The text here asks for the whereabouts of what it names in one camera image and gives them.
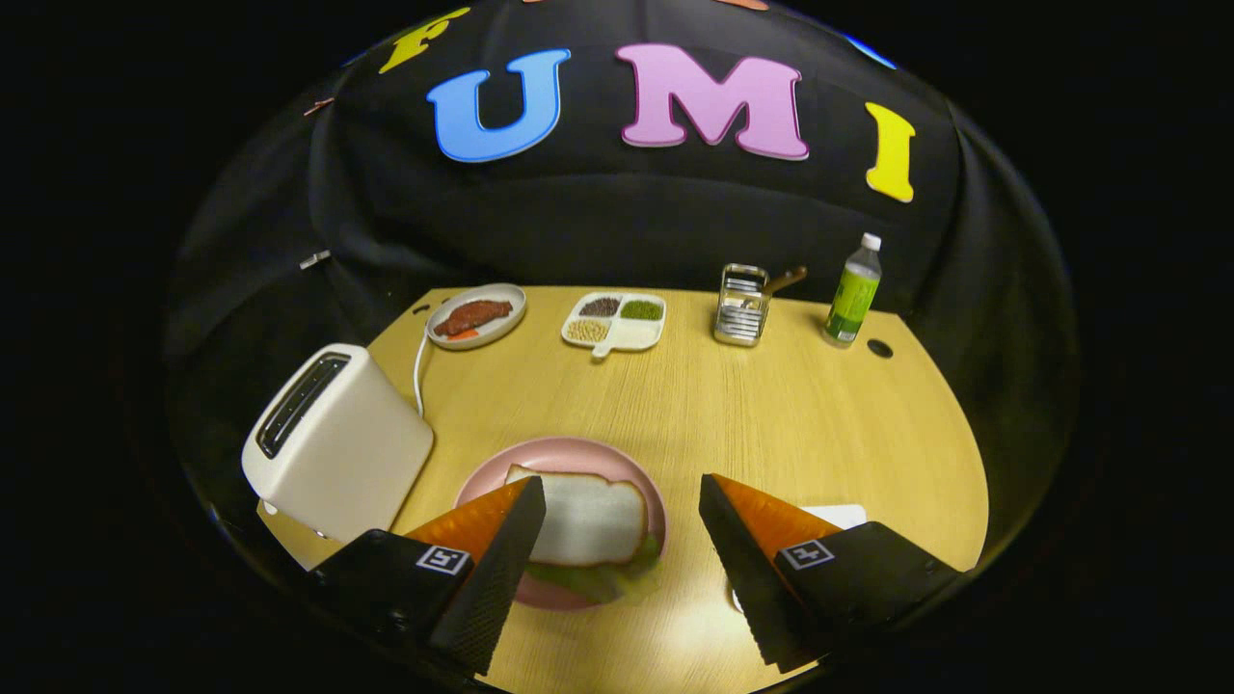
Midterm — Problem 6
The round white plate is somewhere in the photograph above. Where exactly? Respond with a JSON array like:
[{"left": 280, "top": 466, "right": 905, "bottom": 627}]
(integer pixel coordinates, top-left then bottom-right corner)
[{"left": 425, "top": 282, "right": 527, "bottom": 350}]

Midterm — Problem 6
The green lettuce leaf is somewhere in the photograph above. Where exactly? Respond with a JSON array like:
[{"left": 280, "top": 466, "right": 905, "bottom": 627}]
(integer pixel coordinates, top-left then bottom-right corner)
[{"left": 525, "top": 535, "right": 664, "bottom": 606}]

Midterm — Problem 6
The black backdrop cloth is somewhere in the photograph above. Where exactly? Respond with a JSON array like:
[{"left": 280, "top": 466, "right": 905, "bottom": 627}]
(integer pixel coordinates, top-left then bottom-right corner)
[{"left": 164, "top": 0, "right": 1079, "bottom": 541}]

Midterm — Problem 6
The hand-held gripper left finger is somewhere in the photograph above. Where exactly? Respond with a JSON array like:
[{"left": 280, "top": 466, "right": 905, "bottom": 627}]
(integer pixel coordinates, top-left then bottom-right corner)
[{"left": 308, "top": 474, "right": 548, "bottom": 678}]

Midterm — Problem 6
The green label plastic bottle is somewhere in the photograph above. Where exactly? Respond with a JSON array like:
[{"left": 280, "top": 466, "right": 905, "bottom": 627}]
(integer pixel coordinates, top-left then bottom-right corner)
[{"left": 823, "top": 232, "right": 883, "bottom": 348}]

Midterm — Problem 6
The round pink plate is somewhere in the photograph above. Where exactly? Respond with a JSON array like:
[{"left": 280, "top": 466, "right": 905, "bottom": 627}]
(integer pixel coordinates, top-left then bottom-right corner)
[{"left": 454, "top": 436, "right": 668, "bottom": 611}]

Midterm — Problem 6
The metal wire basket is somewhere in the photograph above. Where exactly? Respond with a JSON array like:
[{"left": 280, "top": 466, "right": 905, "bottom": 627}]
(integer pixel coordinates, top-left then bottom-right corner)
[{"left": 713, "top": 263, "right": 770, "bottom": 348}]

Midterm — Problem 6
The white toaster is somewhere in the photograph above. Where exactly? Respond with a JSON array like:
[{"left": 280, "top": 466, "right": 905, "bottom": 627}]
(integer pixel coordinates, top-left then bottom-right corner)
[{"left": 241, "top": 343, "right": 436, "bottom": 545}]

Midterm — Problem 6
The white divided dish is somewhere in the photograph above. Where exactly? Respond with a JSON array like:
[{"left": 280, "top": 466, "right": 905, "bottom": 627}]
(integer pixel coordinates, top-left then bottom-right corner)
[{"left": 561, "top": 291, "right": 667, "bottom": 360}]

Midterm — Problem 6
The toasted bread slice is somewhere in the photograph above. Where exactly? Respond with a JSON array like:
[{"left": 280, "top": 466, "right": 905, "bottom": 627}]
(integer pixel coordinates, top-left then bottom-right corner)
[{"left": 505, "top": 465, "right": 649, "bottom": 568}]

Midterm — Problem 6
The brown steak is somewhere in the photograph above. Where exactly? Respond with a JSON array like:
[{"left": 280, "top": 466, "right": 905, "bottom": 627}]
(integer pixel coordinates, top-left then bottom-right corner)
[{"left": 433, "top": 300, "right": 515, "bottom": 337}]

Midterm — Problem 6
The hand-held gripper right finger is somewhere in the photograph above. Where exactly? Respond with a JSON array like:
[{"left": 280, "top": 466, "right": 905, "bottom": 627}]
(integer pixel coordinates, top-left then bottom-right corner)
[{"left": 698, "top": 472, "right": 965, "bottom": 674}]

